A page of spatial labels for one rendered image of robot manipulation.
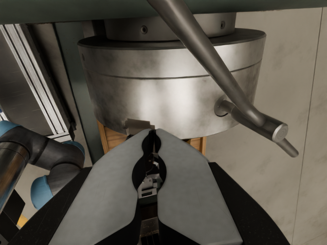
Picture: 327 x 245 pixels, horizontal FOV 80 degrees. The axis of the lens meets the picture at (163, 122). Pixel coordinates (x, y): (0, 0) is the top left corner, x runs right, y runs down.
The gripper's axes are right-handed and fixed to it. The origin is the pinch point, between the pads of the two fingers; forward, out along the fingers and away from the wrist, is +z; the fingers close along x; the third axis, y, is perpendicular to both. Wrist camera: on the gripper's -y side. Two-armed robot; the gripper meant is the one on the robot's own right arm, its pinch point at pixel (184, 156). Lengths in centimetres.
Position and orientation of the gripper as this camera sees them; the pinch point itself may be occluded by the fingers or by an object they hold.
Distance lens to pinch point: 51.4
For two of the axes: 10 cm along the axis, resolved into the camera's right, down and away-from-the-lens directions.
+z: 9.6, -1.6, 2.1
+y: 0.5, 8.8, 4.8
